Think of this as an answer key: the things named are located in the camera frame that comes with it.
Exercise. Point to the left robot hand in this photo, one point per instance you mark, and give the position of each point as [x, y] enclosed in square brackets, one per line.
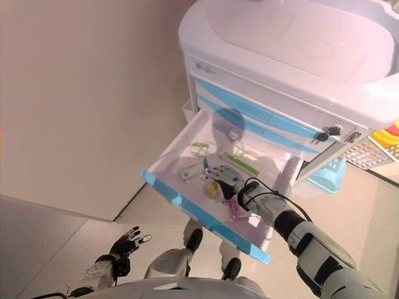
[124, 247]

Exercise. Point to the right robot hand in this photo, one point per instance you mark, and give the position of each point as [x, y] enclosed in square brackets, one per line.
[230, 179]

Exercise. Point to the yellow pill bag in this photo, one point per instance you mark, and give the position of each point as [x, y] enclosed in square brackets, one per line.
[212, 189]

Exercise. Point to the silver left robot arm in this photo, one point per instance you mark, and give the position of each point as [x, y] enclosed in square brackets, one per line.
[99, 271]

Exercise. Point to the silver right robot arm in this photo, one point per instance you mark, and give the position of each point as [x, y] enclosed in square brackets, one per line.
[311, 240]

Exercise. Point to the long green white medicine box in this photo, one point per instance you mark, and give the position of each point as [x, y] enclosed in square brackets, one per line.
[240, 162]

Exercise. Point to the blue white medicine box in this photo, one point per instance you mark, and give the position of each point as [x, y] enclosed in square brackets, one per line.
[190, 171]

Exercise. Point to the small green white medicine box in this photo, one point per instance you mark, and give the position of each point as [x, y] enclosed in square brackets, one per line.
[199, 149]

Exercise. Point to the clear plastic bag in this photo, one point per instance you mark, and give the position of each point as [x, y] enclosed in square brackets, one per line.
[249, 152]

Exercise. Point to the pink blister pack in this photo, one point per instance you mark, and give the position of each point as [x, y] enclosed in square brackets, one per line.
[238, 211]

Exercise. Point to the grey robot torso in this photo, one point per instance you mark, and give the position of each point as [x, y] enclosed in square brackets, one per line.
[156, 291]

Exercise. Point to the silver left robot leg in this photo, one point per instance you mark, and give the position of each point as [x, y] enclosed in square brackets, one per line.
[193, 240]

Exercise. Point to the white side bin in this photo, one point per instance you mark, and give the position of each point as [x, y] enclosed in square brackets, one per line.
[188, 112]

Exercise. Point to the white bin blue lid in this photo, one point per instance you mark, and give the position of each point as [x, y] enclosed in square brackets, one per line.
[327, 177]

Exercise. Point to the black keys in lock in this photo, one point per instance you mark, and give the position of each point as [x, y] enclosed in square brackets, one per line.
[325, 135]

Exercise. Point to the cart logo sticker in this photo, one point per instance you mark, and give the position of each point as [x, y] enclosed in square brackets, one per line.
[206, 68]

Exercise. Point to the silver cart latch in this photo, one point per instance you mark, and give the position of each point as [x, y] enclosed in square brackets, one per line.
[354, 137]

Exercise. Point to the white mesh basket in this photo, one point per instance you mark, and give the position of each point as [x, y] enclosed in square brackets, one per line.
[364, 154]

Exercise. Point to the white medical cart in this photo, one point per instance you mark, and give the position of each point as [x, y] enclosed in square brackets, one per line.
[296, 37]

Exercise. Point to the yellow sharps container red lid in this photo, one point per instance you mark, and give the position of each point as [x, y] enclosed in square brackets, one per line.
[386, 138]

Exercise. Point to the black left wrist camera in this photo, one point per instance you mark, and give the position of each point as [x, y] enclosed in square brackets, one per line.
[123, 267]

